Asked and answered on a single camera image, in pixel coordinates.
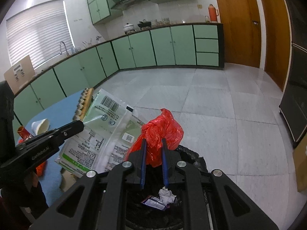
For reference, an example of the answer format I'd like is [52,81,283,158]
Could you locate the large white plastic food bag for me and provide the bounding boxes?
[55,89,144,177]

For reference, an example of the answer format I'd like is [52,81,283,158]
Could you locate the crumpled white paper trash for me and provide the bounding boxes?
[159,187,176,205]

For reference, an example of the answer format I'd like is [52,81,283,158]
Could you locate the black trash bin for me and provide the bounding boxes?
[125,143,210,229]

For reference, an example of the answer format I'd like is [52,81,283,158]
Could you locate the green lower kitchen cabinets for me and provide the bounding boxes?
[13,23,224,127]

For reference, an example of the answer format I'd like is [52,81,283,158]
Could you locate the red paper snack cup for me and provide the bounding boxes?
[17,126,33,141]

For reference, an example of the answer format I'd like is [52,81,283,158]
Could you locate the white paper cup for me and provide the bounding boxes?
[31,118,50,136]

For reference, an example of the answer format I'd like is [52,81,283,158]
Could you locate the small red plastic bag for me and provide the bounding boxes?
[35,161,47,177]

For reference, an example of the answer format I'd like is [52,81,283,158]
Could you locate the blue foam floor mat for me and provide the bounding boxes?
[25,90,83,206]

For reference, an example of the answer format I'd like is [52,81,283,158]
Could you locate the dark wrapper in bin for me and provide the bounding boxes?
[142,196,168,211]

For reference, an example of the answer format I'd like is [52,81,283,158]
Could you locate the brown cardboard box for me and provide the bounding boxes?
[4,55,35,94]

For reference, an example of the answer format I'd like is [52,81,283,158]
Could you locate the chrome sink faucet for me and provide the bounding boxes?
[60,41,69,57]

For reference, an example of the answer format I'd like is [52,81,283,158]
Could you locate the white window blind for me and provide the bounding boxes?
[6,0,74,68]

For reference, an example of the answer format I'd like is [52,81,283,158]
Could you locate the black cabinet at right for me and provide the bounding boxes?
[279,0,306,148]

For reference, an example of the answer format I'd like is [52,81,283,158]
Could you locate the white cooking pot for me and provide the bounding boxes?
[123,23,135,34]

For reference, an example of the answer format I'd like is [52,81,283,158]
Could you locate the black wok pan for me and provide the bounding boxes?
[137,20,152,31]

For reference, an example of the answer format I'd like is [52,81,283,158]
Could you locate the steel range hood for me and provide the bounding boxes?
[111,0,147,10]

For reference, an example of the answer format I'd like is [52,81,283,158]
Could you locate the orange thermos flask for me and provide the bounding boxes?
[208,4,219,23]

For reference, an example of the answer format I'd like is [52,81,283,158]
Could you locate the brown wooden door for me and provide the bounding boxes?
[261,0,290,90]
[217,0,261,67]

